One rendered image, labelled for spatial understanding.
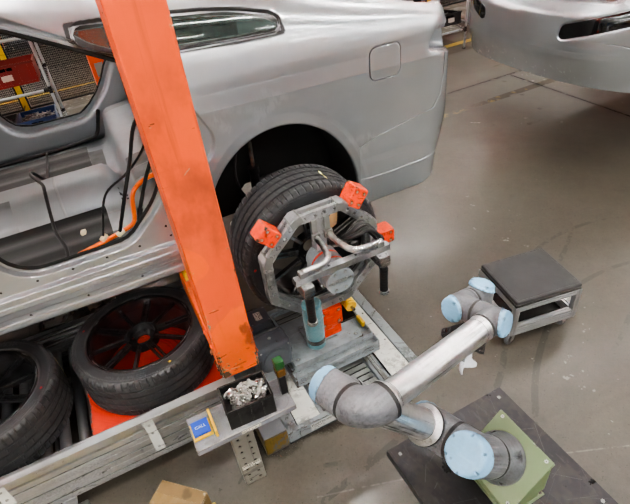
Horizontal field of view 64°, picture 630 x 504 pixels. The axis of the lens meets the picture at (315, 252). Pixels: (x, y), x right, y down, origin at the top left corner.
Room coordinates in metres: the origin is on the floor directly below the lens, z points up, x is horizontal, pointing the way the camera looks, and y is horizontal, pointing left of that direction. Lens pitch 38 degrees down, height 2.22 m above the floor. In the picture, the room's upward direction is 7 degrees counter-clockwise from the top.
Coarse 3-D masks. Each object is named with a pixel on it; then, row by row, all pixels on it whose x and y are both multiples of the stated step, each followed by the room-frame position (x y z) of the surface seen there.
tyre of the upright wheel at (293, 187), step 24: (288, 168) 1.95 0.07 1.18; (312, 168) 1.95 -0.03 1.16; (264, 192) 1.82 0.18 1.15; (288, 192) 1.77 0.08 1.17; (312, 192) 1.76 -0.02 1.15; (336, 192) 1.81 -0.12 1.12; (240, 216) 1.81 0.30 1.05; (264, 216) 1.70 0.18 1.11; (240, 240) 1.72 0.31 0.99; (240, 264) 1.69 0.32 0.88
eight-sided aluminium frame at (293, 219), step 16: (304, 208) 1.71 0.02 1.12; (320, 208) 1.69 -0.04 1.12; (336, 208) 1.71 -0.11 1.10; (352, 208) 1.74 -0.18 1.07; (288, 224) 1.64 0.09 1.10; (288, 240) 1.63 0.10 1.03; (368, 240) 1.78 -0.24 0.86; (272, 256) 1.61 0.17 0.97; (272, 272) 1.59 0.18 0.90; (368, 272) 1.76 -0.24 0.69; (272, 288) 1.59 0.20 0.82; (352, 288) 1.73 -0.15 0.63; (272, 304) 1.58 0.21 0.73; (288, 304) 1.61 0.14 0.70
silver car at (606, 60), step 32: (480, 0) 4.29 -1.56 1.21; (512, 0) 3.93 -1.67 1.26; (544, 0) 3.71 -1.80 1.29; (576, 0) 3.53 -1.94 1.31; (608, 0) 3.56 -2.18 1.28; (480, 32) 4.20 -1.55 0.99; (512, 32) 3.84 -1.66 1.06; (544, 32) 3.59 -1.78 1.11; (576, 32) 3.41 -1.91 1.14; (608, 32) 3.28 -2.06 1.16; (512, 64) 3.87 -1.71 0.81; (544, 64) 3.58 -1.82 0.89; (576, 64) 3.38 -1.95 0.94; (608, 64) 3.25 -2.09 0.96
